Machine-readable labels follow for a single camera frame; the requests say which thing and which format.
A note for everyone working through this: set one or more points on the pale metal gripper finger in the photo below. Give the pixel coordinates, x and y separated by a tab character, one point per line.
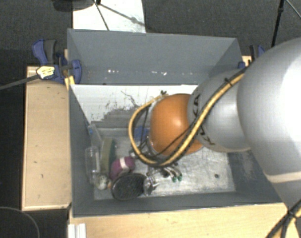
154	178
150	188

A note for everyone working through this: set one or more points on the black oval mesh strainer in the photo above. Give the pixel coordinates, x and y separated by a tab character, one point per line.
128	187

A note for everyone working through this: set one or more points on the purple and white toy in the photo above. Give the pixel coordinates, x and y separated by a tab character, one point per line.
121	166

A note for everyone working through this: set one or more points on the small white and brown ball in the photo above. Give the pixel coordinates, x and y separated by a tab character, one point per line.
102	182

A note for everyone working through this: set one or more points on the green and tan sponge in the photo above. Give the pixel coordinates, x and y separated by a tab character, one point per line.
108	155

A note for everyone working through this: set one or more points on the clear plastic bottle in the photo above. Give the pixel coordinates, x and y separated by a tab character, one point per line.
92	162

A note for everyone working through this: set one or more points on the grey metal bin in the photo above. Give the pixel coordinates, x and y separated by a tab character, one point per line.
145	58

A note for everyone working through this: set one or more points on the pale wood flat board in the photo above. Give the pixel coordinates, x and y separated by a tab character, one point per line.
46	142

